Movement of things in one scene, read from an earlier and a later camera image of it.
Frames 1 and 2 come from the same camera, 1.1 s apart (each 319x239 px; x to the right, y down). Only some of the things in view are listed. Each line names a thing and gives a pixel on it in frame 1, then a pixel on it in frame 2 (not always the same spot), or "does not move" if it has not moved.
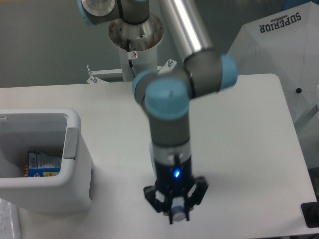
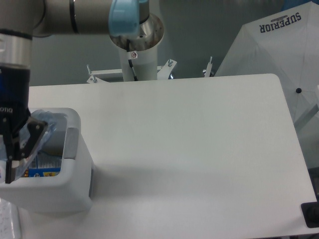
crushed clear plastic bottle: (179, 209) to (42, 125)
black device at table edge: (311, 213) does not move
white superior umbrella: (286, 44) does not move
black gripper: (176, 179) to (14, 98)
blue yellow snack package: (42, 164) does not move
